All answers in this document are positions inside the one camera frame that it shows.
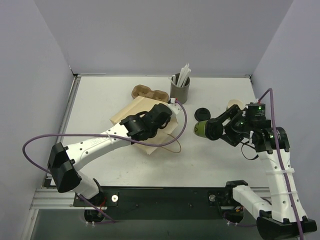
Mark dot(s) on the black plastic cup lid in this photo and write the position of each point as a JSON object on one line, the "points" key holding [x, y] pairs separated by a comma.
{"points": [[213, 129]]}

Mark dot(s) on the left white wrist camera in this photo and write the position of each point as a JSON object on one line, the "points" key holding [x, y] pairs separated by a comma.
{"points": [[174, 106]]}

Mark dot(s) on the brown paper bag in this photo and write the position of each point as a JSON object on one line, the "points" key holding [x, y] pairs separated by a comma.
{"points": [[129, 115]]}

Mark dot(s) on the aluminium frame rail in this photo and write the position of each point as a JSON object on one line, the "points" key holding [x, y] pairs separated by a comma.
{"points": [[51, 199]]}

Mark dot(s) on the grey straw holder cup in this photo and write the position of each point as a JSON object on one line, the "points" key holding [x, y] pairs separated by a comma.
{"points": [[179, 93]]}

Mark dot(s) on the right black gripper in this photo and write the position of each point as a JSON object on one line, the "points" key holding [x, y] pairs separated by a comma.
{"points": [[228, 122]]}

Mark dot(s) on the green paper coffee cup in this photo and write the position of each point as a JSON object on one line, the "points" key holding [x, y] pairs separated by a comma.
{"points": [[200, 129]]}

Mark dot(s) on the brown cardboard cup carrier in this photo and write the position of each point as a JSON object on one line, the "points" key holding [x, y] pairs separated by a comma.
{"points": [[144, 91]]}

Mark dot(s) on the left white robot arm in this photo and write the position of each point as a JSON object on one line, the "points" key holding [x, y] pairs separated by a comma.
{"points": [[65, 162]]}

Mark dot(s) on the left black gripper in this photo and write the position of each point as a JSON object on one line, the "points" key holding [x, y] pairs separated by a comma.
{"points": [[163, 115]]}

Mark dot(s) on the white wrapped straw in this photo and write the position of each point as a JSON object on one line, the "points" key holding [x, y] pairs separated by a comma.
{"points": [[183, 76]]}

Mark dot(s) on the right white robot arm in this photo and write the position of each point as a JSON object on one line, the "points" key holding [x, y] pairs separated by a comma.
{"points": [[283, 217]]}

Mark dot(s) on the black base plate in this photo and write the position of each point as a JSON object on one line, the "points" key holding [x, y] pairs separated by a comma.
{"points": [[170, 203]]}

